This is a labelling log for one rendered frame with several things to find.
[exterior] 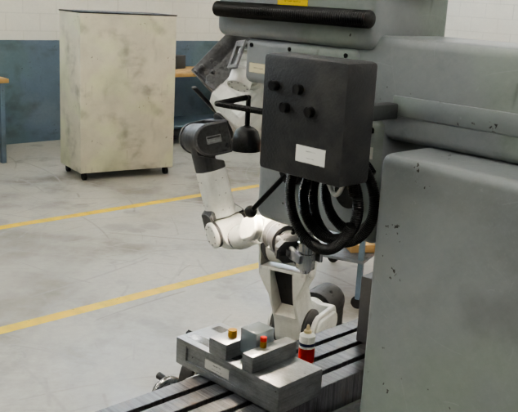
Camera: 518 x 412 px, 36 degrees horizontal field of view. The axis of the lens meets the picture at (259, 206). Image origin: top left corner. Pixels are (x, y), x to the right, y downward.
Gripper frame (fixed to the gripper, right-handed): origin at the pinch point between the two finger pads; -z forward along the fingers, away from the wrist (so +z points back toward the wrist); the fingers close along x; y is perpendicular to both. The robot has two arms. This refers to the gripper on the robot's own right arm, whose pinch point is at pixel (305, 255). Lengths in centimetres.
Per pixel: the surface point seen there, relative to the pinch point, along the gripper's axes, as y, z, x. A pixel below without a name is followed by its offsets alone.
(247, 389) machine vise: 26.3, -13.4, -18.8
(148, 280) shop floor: 125, 315, 43
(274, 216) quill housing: -11.0, -2.1, -9.7
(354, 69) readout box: -50, -50, -18
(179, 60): 31, 836, 212
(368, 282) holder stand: 11.9, 8.2, 22.9
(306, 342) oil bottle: 22.2, -1.7, 1.1
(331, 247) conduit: -15.6, -39.1, -14.1
